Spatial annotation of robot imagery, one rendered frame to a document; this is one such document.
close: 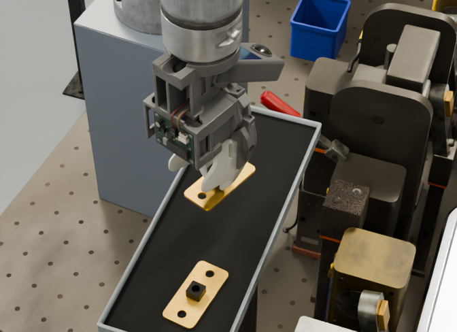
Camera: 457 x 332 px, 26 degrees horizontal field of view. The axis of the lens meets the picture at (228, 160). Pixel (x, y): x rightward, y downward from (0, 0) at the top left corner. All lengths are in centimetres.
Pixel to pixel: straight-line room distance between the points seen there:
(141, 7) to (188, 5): 59
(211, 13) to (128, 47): 61
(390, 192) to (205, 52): 47
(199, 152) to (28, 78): 215
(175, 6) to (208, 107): 13
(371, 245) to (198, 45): 44
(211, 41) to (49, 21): 241
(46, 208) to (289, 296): 46
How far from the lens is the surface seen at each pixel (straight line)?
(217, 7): 87
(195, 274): 109
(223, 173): 104
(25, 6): 336
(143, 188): 169
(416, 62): 131
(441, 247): 134
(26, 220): 177
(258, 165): 120
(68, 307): 165
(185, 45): 90
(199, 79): 93
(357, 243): 123
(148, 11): 145
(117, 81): 153
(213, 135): 97
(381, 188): 129
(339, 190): 126
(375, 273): 121
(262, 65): 100
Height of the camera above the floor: 204
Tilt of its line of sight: 47 degrees down
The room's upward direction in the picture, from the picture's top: straight up
